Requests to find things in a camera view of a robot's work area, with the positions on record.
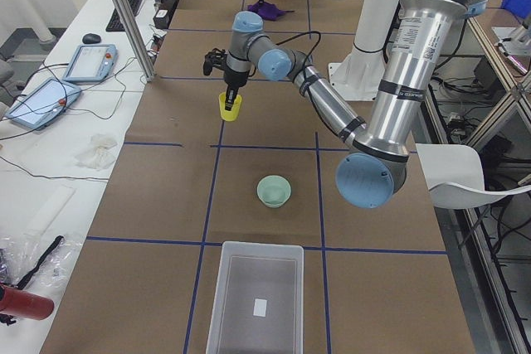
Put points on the black computer mouse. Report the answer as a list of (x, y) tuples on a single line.
[(91, 38)]

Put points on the teach pendant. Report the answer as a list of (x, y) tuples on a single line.
[(44, 104), (91, 64)]

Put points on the crumpled white tissue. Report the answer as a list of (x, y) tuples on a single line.
[(97, 155)]

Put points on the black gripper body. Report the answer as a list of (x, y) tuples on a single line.
[(235, 78)]

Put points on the translucent white plastic bin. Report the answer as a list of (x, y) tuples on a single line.
[(258, 302)]

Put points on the black power adapter box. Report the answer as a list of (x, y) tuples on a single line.
[(161, 19)]

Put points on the white foam strip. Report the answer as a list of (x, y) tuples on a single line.
[(49, 211)]

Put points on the near teach pendant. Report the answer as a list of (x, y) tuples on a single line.
[(44, 104)]

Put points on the red cylinder bottle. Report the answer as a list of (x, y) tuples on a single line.
[(22, 304)]

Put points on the far teach pendant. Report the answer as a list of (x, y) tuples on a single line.
[(91, 64)]

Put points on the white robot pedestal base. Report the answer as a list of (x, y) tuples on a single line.
[(357, 77)]

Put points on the clear plastic bag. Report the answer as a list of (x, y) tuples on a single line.
[(30, 261)]

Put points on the aluminium frame post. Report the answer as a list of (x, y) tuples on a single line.
[(134, 36)]

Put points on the green bowl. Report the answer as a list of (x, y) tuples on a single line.
[(273, 191)]

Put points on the purple cloth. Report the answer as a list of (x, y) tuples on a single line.
[(267, 11)]

